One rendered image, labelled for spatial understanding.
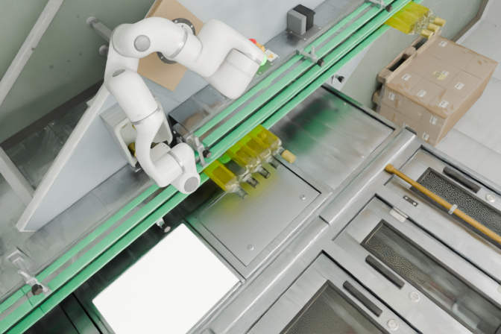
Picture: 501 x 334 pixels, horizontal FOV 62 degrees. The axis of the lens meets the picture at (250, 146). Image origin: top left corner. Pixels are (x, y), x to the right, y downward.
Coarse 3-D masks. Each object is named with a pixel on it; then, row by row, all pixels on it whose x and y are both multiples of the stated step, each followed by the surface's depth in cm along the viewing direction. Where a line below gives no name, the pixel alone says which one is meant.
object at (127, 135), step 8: (160, 104) 136; (128, 120) 130; (120, 128) 130; (128, 128) 142; (160, 128) 150; (168, 128) 146; (120, 136) 131; (128, 136) 144; (160, 136) 152; (168, 136) 150; (128, 144) 146; (168, 144) 151; (128, 152) 138; (136, 160) 146
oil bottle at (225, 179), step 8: (216, 160) 156; (208, 168) 154; (216, 168) 154; (224, 168) 153; (208, 176) 158; (216, 176) 152; (224, 176) 152; (232, 176) 151; (224, 184) 150; (232, 184) 150; (232, 192) 152
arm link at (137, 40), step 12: (132, 24) 104; (144, 24) 100; (156, 24) 102; (168, 24) 105; (120, 36) 103; (132, 36) 99; (144, 36) 100; (156, 36) 102; (168, 36) 105; (180, 36) 108; (120, 48) 105; (132, 48) 101; (144, 48) 102; (156, 48) 105; (168, 48) 107; (180, 48) 108
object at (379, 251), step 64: (320, 128) 185; (384, 128) 183; (192, 192) 170; (384, 192) 162; (448, 192) 163; (128, 256) 156; (320, 256) 151; (384, 256) 149; (448, 256) 147; (64, 320) 143; (256, 320) 139; (320, 320) 138; (384, 320) 136; (448, 320) 135
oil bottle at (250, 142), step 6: (246, 138) 161; (252, 138) 161; (246, 144) 160; (252, 144) 159; (258, 144) 159; (264, 144) 159; (252, 150) 158; (258, 150) 157; (264, 150) 157; (270, 150) 157; (264, 156) 156; (270, 156) 157; (264, 162) 157
